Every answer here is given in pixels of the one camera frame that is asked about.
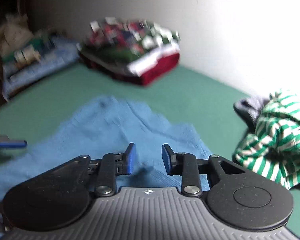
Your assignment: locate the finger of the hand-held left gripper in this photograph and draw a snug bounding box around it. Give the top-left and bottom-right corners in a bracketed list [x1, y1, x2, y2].
[0, 119, 28, 149]

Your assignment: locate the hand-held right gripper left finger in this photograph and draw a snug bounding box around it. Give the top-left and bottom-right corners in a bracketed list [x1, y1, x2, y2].
[47, 143, 137, 197]

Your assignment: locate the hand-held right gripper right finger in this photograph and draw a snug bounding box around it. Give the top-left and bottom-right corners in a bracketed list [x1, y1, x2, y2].
[162, 144, 248, 197]

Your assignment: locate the blue knit sweater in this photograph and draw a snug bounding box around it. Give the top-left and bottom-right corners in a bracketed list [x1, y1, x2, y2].
[0, 94, 213, 240]

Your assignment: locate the stack of folded clothes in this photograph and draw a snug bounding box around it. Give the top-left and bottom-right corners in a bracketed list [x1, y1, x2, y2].
[80, 22, 180, 63]

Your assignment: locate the blue patterned towel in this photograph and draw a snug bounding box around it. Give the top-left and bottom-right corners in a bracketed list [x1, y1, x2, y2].
[1, 37, 80, 102]

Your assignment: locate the grey cloth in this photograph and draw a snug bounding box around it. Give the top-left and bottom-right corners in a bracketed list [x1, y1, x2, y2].
[234, 96, 270, 132]

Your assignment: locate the white folded garment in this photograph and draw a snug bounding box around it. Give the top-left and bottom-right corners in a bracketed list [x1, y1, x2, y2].
[126, 42, 180, 77]

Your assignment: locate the beige bundle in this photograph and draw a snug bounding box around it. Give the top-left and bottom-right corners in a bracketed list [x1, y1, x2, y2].
[0, 14, 34, 60]

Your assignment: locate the green white striped shirt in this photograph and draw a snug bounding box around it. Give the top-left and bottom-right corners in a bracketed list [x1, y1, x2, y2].
[234, 89, 300, 190]

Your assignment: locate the red navy plaid shirt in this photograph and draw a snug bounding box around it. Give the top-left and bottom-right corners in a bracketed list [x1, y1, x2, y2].
[82, 17, 180, 55]

